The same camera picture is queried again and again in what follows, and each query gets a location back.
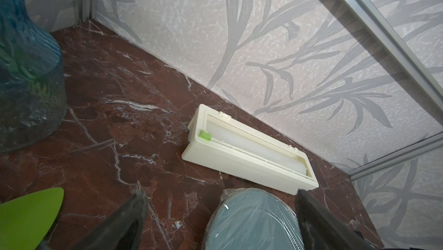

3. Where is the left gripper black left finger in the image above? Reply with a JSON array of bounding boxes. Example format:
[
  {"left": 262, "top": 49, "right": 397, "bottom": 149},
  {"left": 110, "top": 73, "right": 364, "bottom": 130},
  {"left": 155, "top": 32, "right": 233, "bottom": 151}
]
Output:
[{"left": 72, "top": 190, "right": 148, "bottom": 250}]

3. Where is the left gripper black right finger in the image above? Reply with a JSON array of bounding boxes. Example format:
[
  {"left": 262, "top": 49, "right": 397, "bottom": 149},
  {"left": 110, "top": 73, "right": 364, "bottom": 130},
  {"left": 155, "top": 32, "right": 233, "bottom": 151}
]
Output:
[{"left": 296, "top": 190, "right": 373, "bottom": 250}]

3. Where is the white plastic wrap dispenser box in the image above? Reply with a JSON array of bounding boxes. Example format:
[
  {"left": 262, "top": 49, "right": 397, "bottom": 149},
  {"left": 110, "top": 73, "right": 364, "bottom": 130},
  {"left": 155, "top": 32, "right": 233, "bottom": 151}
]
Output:
[{"left": 182, "top": 104, "right": 320, "bottom": 195}]

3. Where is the green garden trowel yellow handle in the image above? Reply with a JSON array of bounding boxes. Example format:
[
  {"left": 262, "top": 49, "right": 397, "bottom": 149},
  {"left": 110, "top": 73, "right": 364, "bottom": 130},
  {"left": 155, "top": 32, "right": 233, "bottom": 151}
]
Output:
[{"left": 1, "top": 187, "right": 65, "bottom": 250}]

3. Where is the grey-green round plate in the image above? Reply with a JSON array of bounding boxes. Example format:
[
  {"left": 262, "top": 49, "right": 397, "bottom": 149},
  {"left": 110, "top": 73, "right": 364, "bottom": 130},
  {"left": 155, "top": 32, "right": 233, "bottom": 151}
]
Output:
[{"left": 201, "top": 187, "right": 305, "bottom": 250}]

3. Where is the flower bouquet in glass vase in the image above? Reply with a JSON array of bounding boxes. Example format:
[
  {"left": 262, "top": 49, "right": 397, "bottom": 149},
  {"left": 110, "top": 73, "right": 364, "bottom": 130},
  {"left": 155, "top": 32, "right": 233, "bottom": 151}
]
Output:
[{"left": 1, "top": 0, "right": 67, "bottom": 153}]

